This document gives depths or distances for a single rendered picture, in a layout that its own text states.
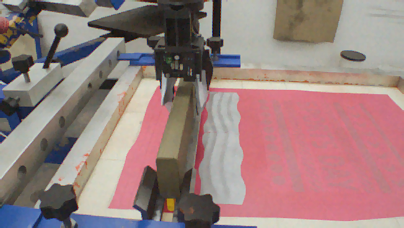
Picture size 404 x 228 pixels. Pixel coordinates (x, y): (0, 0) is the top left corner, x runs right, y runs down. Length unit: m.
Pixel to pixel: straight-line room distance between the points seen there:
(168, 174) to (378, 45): 2.68
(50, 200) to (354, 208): 0.42
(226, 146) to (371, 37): 2.44
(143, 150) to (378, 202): 0.41
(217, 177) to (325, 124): 0.29
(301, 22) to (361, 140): 2.00
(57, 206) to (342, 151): 0.49
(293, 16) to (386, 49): 0.93
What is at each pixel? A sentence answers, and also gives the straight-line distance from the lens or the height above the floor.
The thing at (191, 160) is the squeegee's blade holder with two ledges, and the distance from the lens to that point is 0.48.
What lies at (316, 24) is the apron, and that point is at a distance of 2.60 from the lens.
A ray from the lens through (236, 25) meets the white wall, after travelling 2.58.
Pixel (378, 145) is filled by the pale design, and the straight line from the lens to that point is 0.67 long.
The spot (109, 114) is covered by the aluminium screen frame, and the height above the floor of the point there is 0.99.
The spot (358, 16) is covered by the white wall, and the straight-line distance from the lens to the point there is 2.79.
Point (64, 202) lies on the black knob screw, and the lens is 0.36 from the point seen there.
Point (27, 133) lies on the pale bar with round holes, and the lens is 0.53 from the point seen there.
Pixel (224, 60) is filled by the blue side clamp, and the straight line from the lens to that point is 0.83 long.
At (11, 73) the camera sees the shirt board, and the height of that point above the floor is 0.93.
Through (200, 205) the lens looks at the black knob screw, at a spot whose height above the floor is 1.06.
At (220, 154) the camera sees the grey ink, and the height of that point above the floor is 0.96.
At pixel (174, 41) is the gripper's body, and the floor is 1.16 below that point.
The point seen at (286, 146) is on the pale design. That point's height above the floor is 0.96.
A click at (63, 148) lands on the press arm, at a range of 0.69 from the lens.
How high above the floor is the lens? 1.31
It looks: 32 degrees down
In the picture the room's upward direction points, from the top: straight up
